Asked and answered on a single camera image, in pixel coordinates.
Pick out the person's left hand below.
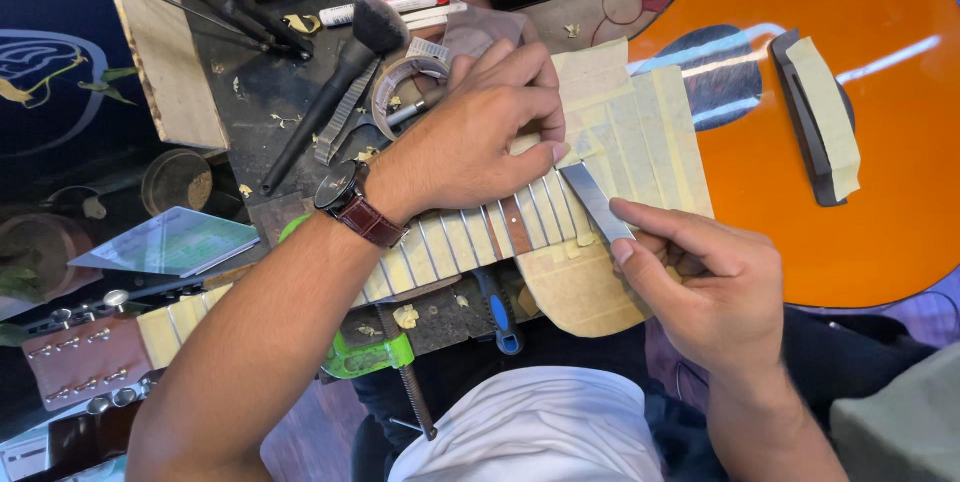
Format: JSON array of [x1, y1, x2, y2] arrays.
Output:
[[365, 38, 572, 225]]

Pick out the person's right hand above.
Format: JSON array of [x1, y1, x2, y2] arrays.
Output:
[[609, 197, 786, 394]]

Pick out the metal file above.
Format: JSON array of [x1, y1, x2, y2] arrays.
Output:
[[560, 161, 637, 243]]

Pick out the orange acoustic guitar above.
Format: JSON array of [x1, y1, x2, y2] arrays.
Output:
[[21, 0, 960, 413]]

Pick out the silver metal pen tool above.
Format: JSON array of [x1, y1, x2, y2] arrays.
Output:
[[385, 88, 451, 128]]

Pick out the masking tape roll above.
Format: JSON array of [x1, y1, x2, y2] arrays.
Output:
[[370, 54, 452, 142]]

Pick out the clear plastic sheet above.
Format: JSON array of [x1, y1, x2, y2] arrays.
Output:
[[441, 5, 531, 64]]

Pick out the dark trousers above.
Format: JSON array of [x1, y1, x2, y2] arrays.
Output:
[[351, 308, 940, 482]]

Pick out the grey toothed metal strip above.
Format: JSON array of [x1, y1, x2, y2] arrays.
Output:
[[314, 58, 382, 166]]

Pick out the black soft brush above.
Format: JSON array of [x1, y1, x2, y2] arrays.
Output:
[[259, 0, 412, 197]]

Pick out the red capped white marker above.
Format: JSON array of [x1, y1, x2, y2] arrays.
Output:
[[318, 0, 467, 27]]

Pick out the masking tape covering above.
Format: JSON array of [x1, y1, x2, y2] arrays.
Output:
[[516, 37, 715, 339]]

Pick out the grey green cloth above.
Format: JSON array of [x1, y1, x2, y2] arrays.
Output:
[[828, 341, 960, 482]]

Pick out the masking tape strip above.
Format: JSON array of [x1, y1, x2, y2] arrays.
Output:
[[785, 36, 863, 202]]

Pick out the green screw clamp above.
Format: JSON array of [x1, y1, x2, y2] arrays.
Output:
[[278, 213, 439, 442]]

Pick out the white shirt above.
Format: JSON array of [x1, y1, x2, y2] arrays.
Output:
[[387, 365, 666, 482]]

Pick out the round brown tin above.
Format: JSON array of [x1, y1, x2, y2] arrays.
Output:
[[140, 148, 214, 217]]

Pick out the pale wooden board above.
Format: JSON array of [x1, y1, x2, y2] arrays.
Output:
[[97, 0, 231, 151]]

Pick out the green lined notebook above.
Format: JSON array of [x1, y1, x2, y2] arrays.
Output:
[[68, 206, 262, 279]]

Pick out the dark blue patterned cloth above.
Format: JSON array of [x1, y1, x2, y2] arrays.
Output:
[[0, 0, 170, 205]]

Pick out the brown strap wristwatch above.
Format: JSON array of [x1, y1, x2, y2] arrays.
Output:
[[314, 159, 411, 249]]

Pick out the blue handled tool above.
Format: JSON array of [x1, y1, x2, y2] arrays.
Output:
[[471, 267, 525, 356]]

